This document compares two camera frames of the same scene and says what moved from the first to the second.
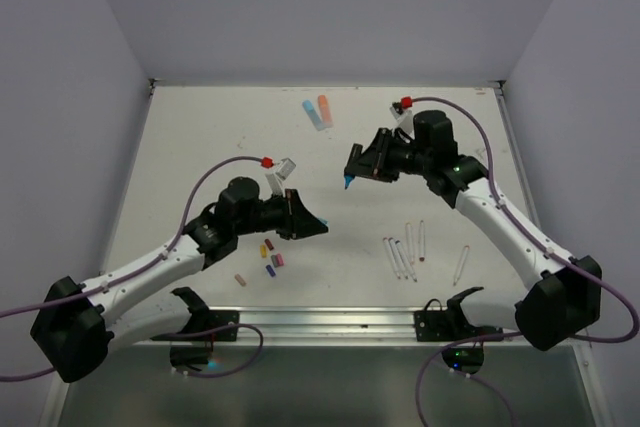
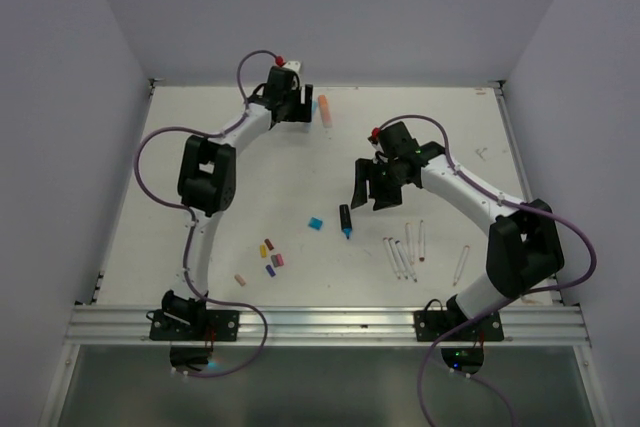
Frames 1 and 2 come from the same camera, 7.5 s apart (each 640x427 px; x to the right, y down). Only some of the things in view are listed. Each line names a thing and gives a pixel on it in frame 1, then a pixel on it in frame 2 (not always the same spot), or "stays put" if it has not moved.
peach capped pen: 461,266 stays put
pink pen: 388,245 stays put
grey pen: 398,257 stays put
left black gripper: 298,221 to 302,112
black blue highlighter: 351,168 to 345,219
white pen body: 404,257 stays put
